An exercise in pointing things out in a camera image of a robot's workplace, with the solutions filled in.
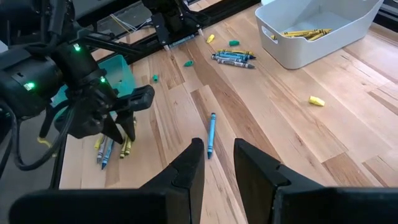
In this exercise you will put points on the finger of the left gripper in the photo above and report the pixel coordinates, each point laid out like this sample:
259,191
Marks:
129,124
114,129

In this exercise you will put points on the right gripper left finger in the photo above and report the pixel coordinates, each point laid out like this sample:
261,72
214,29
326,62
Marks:
183,186

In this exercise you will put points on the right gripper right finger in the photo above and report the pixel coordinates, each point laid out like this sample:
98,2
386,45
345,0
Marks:
258,186

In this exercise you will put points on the yellow-green crayon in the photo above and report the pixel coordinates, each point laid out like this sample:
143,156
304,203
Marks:
128,148
123,149

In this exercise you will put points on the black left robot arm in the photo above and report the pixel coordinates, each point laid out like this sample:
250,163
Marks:
28,93

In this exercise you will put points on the yellow crayon stub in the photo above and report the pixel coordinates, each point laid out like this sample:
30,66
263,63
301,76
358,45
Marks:
99,142
316,100
210,38

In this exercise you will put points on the grey crayon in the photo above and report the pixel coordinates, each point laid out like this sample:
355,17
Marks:
102,149
236,63

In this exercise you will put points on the green plastic tray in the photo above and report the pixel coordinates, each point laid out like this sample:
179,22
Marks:
119,74

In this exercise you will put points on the green crayon stub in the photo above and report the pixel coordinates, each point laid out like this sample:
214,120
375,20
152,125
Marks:
188,63
155,77
234,43

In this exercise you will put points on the yellow tape tag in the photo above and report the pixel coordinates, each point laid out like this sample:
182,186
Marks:
43,142

